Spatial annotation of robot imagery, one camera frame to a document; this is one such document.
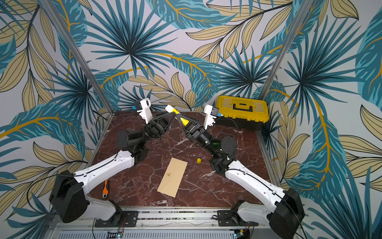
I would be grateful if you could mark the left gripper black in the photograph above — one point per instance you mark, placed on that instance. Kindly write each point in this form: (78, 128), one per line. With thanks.
(157, 128)

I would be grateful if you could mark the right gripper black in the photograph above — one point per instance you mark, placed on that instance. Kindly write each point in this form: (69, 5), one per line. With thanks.
(192, 130)

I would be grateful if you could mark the manila paper envelope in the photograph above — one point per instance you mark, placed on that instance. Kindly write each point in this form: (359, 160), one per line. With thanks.
(172, 178)

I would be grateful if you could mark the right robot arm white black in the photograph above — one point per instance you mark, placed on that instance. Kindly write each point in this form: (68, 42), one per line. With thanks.
(283, 208)

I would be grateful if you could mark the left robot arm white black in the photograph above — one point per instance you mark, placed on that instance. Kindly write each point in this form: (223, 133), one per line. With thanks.
(69, 196)

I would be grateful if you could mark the yellow black toolbox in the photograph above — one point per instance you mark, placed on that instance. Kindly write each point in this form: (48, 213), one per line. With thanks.
(249, 114)

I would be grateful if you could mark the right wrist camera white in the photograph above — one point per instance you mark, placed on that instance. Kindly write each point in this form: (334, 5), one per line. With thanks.
(212, 113)

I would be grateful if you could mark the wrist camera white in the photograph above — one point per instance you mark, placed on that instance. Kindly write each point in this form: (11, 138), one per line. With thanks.
(212, 113)
(143, 108)

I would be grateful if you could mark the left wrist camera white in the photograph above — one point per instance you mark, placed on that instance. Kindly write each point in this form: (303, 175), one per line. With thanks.
(143, 108)

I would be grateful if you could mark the orange handled wrench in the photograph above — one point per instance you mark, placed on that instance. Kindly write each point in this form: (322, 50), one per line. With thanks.
(105, 191)

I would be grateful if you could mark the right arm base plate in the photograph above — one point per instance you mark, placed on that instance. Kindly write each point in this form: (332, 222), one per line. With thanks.
(228, 218)

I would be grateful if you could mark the aluminium front rail frame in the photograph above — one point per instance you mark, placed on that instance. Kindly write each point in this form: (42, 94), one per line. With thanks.
(160, 223)

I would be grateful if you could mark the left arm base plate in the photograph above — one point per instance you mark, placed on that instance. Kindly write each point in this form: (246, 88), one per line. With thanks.
(126, 219)

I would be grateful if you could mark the left corner aluminium post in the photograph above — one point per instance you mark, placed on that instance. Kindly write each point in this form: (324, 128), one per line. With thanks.
(53, 14)

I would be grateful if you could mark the corner aluminium post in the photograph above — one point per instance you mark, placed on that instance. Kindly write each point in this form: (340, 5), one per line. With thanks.
(53, 14)
(297, 21)

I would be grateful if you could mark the right corner aluminium post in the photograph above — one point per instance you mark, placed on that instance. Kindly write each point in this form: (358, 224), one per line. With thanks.
(297, 21)

